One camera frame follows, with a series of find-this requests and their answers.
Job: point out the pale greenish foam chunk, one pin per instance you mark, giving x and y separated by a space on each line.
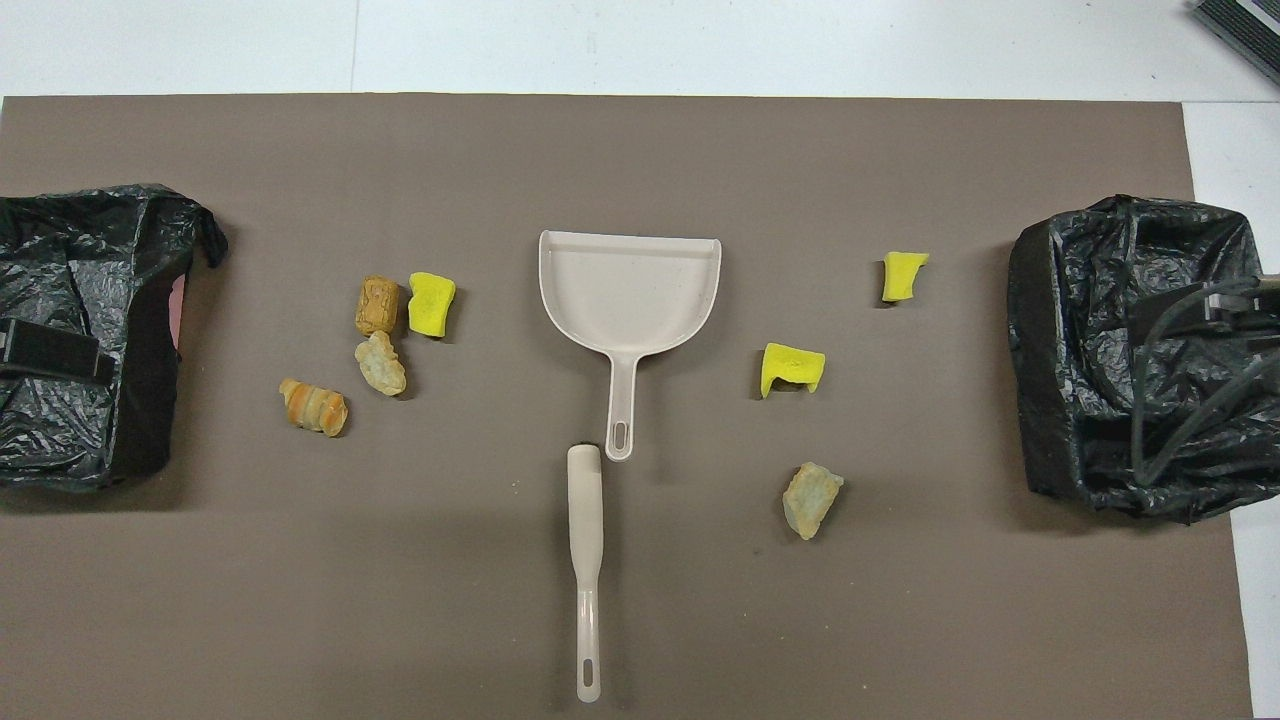
812 500

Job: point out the black bag-lined bin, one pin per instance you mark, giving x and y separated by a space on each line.
1080 330

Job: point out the orange striped foam chunk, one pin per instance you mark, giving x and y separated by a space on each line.
314 407

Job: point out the black bag bin, pink patch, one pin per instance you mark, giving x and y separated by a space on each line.
60 270

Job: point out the arched yellow sponge piece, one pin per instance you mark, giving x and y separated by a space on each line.
790 358

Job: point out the pale cream foam chunk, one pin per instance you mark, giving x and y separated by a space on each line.
381 365

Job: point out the large brown table mat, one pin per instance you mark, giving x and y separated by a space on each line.
640 160

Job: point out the dark grey ribbed object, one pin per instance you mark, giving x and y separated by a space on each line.
1245 30

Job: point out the beige hand brush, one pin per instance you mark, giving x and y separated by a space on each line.
585 500

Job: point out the brown cork-like foam chunk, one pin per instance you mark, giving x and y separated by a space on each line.
377 305

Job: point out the beige plastic dustpan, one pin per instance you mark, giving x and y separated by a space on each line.
630 290

